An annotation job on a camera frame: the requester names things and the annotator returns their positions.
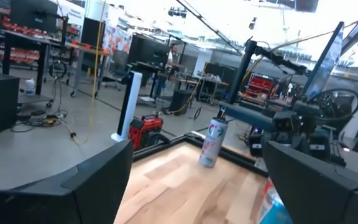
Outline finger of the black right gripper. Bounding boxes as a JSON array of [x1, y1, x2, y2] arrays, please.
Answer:
[[249, 132, 272, 156], [310, 133, 334, 164]]

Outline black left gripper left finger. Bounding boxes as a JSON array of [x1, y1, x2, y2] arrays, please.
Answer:
[[0, 139, 135, 224]]

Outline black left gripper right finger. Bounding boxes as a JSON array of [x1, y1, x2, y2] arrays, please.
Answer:
[[262, 139, 358, 224]]

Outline tall white can teal palm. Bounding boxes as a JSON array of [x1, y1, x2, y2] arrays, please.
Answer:
[[197, 116, 229, 169]]

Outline blue silver energy drink can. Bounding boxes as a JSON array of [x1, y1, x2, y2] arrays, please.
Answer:
[[257, 179, 295, 224]]

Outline flat monitor on arm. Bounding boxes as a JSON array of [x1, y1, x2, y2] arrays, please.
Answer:
[[301, 21, 345, 97]]

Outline blue-grey desk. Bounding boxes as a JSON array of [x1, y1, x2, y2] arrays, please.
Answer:
[[218, 100, 276, 133]]

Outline red parts rack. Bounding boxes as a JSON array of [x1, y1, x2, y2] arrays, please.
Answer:
[[244, 73, 278, 100]]

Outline cluttered work table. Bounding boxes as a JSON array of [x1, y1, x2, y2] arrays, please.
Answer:
[[178, 73, 230, 106]]

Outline black bin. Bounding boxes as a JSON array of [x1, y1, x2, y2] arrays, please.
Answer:
[[169, 89, 194, 116]]

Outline low wheeled cart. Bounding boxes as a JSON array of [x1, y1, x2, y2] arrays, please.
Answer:
[[17, 93, 55, 109]]

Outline red black toolbox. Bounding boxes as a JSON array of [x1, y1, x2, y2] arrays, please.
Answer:
[[128, 113, 165, 150]]

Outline white plastic bottle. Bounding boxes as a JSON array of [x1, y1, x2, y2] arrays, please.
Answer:
[[24, 78, 36, 96]]

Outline white black tower fan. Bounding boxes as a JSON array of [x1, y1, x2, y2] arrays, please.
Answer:
[[110, 70, 144, 143]]

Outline person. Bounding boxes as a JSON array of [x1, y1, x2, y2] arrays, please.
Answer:
[[158, 42, 182, 97]]

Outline black workbench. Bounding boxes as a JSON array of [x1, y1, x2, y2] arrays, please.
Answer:
[[0, 29, 67, 96]]

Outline large black monitor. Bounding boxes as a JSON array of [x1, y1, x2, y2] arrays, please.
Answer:
[[127, 34, 171, 68]]

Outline grey office chair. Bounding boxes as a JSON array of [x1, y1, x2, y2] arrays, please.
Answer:
[[103, 49, 133, 91]]

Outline red storage bins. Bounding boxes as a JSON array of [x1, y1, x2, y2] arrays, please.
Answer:
[[0, 46, 42, 66]]

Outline wooden top workbench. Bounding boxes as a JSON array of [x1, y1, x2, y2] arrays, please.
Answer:
[[65, 40, 110, 98]]

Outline black monitor on bench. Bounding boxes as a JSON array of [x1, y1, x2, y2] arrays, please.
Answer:
[[10, 0, 58, 34]]

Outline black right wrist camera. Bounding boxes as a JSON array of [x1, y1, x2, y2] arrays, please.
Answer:
[[273, 110, 298, 133]]

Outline black aluminium table frame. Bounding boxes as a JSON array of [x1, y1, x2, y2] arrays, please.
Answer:
[[131, 132, 270, 179]]

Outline tangled floor cables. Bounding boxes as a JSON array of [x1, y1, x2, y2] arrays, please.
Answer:
[[10, 108, 70, 133]]

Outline yellow hanging extension cable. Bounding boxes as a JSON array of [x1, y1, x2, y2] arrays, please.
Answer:
[[70, 0, 108, 147]]

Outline colourful wall poster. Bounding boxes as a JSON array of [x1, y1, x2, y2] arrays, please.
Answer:
[[103, 24, 133, 54]]

